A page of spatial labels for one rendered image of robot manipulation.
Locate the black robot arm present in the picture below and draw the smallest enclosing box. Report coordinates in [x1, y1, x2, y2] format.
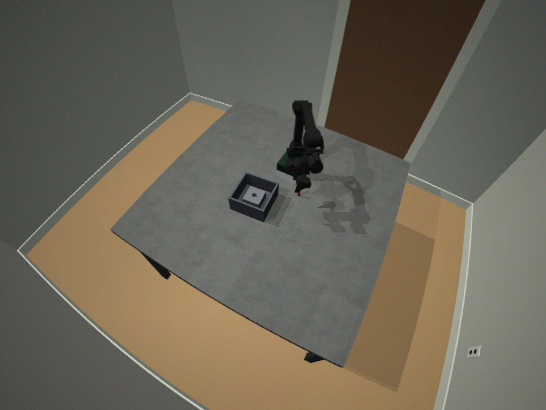
[285, 101, 324, 173]

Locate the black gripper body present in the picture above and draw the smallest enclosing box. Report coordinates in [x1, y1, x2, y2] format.
[294, 157, 312, 188]

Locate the white square plate with hole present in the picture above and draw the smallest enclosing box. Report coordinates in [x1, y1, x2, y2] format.
[242, 186, 266, 208]

